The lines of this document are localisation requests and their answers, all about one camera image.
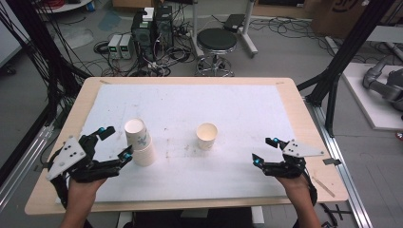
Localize black computer tower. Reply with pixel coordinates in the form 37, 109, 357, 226
130, 9, 156, 62
154, 4, 175, 49

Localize teal floor sheet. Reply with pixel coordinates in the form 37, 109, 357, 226
97, 10, 123, 32

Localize white foam mat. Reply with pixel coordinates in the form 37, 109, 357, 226
56, 83, 301, 203

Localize white table base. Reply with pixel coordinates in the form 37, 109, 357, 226
251, 206, 265, 228

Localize black metal frame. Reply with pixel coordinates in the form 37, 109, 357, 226
5, 0, 93, 127
297, 0, 397, 138

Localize black round stool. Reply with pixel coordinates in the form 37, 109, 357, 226
194, 28, 239, 78

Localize small white box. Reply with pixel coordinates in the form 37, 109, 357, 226
142, 7, 156, 23

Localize aluminium rail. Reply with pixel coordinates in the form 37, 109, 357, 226
303, 98, 374, 228
0, 124, 55, 212

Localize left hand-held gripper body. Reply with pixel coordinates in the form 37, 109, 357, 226
46, 134, 124, 184

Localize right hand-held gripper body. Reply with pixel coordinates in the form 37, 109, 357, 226
261, 139, 325, 180

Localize white paper cup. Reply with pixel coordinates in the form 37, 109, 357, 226
195, 123, 219, 151

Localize white round table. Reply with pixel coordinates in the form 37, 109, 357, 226
36, 0, 93, 14

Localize tangle of floor cables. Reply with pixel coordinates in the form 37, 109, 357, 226
92, 37, 197, 78

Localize black floor cables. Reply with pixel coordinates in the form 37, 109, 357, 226
249, 15, 332, 44

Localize white metal stand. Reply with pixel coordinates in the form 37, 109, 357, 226
189, 0, 259, 60

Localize black flat device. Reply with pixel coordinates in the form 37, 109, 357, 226
222, 13, 246, 33

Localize person's left hand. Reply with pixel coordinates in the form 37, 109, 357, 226
67, 177, 107, 207

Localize stack of upturned paper cups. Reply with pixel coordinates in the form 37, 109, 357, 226
124, 118, 157, 167

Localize white platform board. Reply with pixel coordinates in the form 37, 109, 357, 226
341, 61, 403, 131

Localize grey power supply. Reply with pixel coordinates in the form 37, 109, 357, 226
119, 33, 135, 60
107, 33, 123, 60

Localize person's dark clothing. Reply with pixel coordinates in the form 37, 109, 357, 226
126, 208, 255, 228

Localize cardboard box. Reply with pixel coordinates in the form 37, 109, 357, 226
312, 0, 393, 40

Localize person's right hand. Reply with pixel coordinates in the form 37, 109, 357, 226
275, 175, 311, 204

